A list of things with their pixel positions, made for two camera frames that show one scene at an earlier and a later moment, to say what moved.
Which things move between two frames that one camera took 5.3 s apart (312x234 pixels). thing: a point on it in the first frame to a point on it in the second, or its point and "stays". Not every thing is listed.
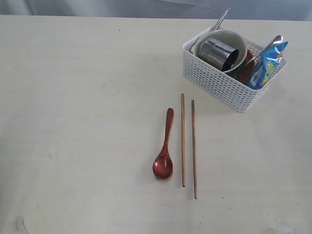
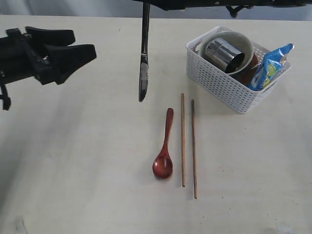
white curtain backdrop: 294,10 stays
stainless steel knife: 222,19 to 144,66
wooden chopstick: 183,139 stays
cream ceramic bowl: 228,38 to 237,41
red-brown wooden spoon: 163,165 stays
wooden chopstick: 195,171 stays
